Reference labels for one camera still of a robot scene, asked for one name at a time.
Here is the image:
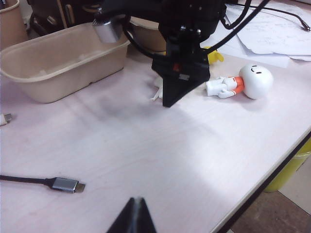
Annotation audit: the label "beige paper pulp box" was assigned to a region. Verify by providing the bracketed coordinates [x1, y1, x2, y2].
[0, 23, 131, 104]
[129, 17, 169, 53]

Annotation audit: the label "white big-head doll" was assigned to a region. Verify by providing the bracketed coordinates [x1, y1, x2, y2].
[206, 63, 274, 100]

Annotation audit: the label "black USB-C cable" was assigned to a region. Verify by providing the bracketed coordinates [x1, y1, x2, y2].
[257, 6, 311, 32]

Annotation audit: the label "yellow Pikachu doll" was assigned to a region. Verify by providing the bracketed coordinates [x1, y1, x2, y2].
[203, 45, 225, 65]

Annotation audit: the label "white paper sheets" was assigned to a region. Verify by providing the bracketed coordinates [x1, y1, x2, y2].
[218, 2, 311, 69]

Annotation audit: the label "black HDMI cable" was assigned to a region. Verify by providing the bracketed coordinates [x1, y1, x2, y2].
[0, 174, 86, 194]

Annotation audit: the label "beige paper cup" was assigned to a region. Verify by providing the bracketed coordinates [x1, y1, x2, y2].
[0, 0, 28, 50]

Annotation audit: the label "white USB-C cable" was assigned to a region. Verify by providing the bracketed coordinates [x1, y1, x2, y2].
[0, 113, 16, 127]

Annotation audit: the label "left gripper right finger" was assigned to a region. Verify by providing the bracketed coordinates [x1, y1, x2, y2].
[135, 197, 157, 233]

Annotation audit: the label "yellow bin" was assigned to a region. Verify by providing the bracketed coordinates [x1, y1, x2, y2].
[263, 143, 311, 193]

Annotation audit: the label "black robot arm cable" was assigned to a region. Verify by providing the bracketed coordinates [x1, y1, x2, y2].
[121, 14, 169, 59]
[201, 0, 272, 50]

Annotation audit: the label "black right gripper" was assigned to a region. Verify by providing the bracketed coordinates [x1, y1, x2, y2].
[152, 0, 227, 108]

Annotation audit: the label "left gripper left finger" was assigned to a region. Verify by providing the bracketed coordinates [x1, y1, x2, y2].
[106, 197, 138, 233]

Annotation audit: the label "silver cylindrical plug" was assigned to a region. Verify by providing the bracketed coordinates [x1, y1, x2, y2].
[91, 18, 123, 45]

